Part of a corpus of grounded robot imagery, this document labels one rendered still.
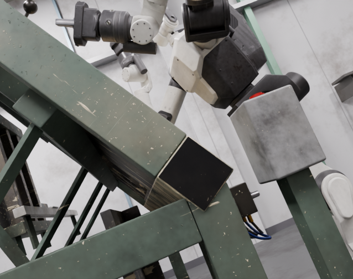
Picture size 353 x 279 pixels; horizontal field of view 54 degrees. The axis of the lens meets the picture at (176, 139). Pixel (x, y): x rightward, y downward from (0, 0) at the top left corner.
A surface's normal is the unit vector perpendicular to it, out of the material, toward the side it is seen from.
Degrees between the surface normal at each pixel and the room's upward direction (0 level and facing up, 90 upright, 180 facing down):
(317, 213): 90
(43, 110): 90
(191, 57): 101
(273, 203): 90
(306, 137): 90
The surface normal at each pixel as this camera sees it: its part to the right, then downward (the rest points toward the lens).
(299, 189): 0.11, -0.22
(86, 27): -0.07, 0.08
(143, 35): -0.09, 0.43
